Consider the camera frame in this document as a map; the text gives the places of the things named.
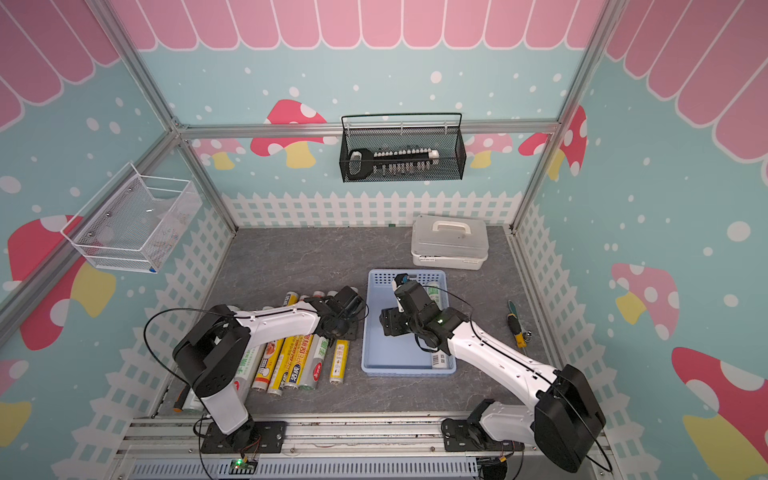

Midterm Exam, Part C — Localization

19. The light blue plastic basket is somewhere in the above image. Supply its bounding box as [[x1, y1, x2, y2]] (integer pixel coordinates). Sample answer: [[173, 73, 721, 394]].
[[361, 269, 457, 377]]

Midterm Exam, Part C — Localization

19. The yellow red plastic wrap roll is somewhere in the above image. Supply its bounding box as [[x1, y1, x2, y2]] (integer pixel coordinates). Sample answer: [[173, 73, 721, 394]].
[[329, 340, 350, 385]]

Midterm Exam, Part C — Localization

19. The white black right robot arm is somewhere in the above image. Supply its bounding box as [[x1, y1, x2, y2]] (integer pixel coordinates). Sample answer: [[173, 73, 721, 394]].
[[380, 274, 606, 473]]

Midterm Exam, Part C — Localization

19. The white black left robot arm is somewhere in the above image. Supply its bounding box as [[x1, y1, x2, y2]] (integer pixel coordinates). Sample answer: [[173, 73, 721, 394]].
[[172, 287, 366, 436]]

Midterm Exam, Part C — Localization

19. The yellow red chef wrap roll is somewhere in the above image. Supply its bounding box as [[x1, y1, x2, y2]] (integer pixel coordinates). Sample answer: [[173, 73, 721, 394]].
[[283, 291, 325, 390]]

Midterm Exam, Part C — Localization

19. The white lidded storage box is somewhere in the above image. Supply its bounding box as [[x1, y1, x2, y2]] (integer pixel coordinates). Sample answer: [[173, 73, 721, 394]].
[[411, 215, 489, 270]]

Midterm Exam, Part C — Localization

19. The black socket bit holder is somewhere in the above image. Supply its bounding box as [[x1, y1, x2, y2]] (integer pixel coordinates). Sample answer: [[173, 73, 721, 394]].
[[344, 148, 440, 181]]

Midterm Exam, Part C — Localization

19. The small green circuit board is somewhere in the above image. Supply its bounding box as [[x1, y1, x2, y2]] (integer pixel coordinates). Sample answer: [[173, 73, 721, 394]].
[[228, 459, 258, 476]]

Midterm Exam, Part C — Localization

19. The black flat tool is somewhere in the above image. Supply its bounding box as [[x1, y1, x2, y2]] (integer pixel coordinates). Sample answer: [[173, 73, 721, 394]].
[[172, 386, 190, 413]]

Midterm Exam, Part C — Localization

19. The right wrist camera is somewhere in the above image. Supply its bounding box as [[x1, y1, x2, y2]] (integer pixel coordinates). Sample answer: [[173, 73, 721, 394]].
[[392, 273, 410, 291]]

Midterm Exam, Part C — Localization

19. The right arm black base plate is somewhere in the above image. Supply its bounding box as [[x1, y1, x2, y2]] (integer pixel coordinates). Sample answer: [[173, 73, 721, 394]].
[[441, 418, 524, 454]]

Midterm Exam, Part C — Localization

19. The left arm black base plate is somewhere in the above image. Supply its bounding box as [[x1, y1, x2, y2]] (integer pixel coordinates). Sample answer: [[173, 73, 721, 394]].
[[201, 420, 287, 455]]

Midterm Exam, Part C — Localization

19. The white slotted cable duct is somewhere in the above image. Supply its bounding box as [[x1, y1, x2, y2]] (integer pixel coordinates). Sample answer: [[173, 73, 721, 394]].
[[121, 457, 480, 479]]

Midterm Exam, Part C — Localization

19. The black wire mesh wall basket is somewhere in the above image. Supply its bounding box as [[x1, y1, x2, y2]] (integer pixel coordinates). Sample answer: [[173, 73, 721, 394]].
[[339, 112, 467, 183]]

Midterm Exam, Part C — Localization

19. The white wire mesh wall basket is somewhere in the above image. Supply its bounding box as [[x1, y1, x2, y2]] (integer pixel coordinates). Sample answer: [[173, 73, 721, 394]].
[[60, 163, 203, 273]]

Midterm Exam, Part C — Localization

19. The aluminium front rail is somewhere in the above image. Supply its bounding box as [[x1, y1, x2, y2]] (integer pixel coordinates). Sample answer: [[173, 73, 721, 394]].
[[113, 410, 613, 460]]

